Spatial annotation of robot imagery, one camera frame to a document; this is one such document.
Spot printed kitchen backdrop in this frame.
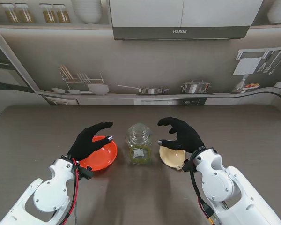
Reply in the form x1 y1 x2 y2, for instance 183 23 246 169
0 0 281 115

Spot beige plastic funnel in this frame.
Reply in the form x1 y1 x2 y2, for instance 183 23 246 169
159 145 187 170

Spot red left arm cable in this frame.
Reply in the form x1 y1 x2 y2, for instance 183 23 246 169
60 158 81 225

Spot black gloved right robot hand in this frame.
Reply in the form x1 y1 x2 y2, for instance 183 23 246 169
157 116 206 153

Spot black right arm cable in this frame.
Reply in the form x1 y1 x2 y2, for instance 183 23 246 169
188 161 215 218

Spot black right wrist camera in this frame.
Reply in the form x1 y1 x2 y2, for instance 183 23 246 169
181 158 193 173

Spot green mung beans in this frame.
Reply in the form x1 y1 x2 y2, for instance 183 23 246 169
128 145 152 165

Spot clear glass jar lid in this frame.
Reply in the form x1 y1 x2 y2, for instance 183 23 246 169
127 123 153 144

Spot orange plastic bowl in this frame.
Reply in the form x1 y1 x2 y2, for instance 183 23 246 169
79 135 118 171

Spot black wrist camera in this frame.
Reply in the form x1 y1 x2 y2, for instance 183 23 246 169
79 165 94 181
181 158 193 173

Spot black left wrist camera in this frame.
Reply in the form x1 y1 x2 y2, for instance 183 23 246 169
79 165 94 181

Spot clear glass jar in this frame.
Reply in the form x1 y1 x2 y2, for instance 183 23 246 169
124 133 153 166

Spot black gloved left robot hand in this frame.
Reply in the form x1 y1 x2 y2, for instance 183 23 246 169
67 121 115 162

